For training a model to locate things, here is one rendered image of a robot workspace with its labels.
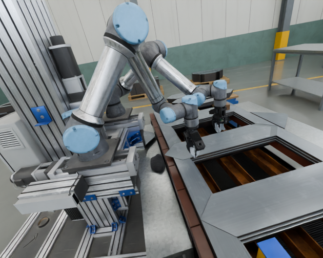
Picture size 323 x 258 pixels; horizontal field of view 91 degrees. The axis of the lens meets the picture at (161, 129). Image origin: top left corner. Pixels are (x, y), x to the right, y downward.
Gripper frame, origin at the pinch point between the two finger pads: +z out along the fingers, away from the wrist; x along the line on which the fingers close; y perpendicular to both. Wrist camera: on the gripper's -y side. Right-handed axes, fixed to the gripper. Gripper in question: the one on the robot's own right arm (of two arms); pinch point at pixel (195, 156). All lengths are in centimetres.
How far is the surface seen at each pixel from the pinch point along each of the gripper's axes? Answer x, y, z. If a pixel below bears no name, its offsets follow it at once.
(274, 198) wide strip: -18.6, -35.0, 0.9
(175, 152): 9.3, 9.6, 0.7
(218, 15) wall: -380, 667, -134
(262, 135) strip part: -45.8, 3.8, 0.6
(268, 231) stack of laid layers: -8.6, -44.1, 2.7
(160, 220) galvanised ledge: 27.7, -19.4, 17.8
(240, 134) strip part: -35.4, 10.5, 0.6
